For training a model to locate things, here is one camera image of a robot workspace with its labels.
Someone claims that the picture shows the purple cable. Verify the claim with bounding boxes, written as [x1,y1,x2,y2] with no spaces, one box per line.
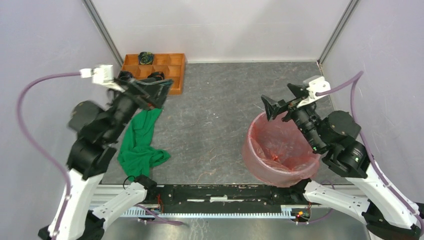
[316,70,424,233]
[16,72,84,240]

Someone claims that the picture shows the orange wooden compartment tray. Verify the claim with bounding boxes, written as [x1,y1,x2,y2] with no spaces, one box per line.
[121,53,187,95]

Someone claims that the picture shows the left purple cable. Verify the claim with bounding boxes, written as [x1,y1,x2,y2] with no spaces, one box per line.
[16,72,84,240]

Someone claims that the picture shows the black rolled item middle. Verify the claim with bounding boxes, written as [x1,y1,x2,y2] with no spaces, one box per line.
[147,71,165,81]

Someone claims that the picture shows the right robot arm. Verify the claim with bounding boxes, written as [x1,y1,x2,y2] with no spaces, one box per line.
[261,95,424,240]

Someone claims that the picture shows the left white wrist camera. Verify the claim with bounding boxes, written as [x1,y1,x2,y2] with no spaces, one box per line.
[79,64,128,93]

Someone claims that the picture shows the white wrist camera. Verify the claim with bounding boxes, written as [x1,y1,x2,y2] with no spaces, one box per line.
[287,75,331,108]
[79,64,128,93]

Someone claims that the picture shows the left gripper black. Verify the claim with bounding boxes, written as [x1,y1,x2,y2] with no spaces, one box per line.
[105,75,176,141]

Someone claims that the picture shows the red plastic trash bag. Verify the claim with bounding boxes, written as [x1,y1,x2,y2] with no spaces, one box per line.
[241,112,321,188]

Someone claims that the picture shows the green cloth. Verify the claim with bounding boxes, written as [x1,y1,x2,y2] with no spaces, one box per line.
[117,108,171,181]

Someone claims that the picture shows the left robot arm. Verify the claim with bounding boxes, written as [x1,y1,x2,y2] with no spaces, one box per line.
[38,77,173,240]

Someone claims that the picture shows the black rolled item top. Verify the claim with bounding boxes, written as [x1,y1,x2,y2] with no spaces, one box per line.
[137,51,155,65]

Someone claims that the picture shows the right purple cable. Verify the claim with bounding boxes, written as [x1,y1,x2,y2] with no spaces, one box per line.
[316,70,424,233]

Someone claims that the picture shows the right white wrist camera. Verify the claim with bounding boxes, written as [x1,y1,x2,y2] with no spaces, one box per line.
[287,75,331,108]

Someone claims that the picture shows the black rolled item left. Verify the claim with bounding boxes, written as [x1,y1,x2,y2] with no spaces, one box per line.
[117,71,134,81]

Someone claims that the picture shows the black rolled item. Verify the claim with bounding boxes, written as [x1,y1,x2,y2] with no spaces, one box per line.
[147,71,165,81]
[117,71,134,81]
[137,51,155,65]

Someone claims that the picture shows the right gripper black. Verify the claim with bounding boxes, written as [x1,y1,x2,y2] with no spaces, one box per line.
[261,82,326,152]

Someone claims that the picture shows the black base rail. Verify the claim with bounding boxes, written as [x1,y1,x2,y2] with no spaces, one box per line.
[143,184,308,214]

